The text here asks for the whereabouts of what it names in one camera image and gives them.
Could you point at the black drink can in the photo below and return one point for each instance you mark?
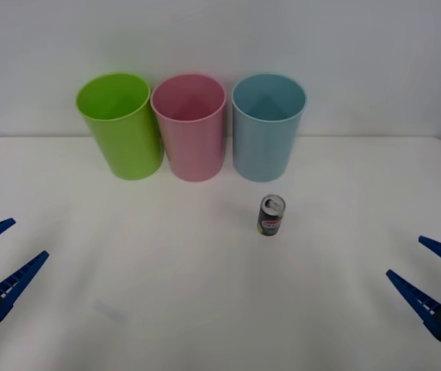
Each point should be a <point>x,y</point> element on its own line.
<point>270,222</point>

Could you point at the green plastic bin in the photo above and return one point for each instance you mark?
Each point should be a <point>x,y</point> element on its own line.
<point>127,139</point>

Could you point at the pale blue plastic bin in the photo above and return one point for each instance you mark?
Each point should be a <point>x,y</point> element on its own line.
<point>263,150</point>

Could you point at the pink plastic bin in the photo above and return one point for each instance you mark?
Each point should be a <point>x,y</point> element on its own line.
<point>193,147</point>

